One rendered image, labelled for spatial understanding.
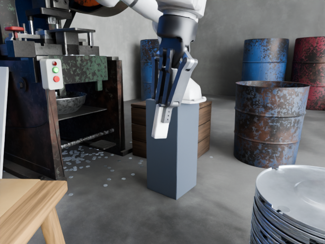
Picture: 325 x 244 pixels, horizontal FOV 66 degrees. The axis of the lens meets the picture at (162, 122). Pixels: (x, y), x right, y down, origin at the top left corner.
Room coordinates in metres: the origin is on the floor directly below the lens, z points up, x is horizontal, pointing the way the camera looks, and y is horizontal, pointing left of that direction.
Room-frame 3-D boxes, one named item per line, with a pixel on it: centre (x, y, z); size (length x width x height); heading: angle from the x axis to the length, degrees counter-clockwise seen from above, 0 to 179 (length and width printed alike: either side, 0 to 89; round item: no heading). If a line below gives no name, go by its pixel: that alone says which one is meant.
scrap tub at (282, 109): (1.54, -0.67, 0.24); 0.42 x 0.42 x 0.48
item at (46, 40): (1.54, 0.65, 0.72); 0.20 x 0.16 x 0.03; 147
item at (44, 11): (1.54, 0.65, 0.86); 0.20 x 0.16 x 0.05; 147
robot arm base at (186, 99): (1.12, -0.08, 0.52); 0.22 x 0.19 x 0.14; 52
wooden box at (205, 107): (1.62, -0.07, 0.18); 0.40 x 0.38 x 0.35; 58
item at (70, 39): (1.44, 0.50, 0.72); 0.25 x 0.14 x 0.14; 57
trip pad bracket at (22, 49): (1.15, 0.63, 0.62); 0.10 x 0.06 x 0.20; 147
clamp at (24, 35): (1.40, 0.74, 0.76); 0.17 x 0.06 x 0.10; 147
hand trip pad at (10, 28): (1.14, 0.64, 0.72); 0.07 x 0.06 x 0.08; 57
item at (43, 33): (1.54, 0.64, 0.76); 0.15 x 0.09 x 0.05; 147
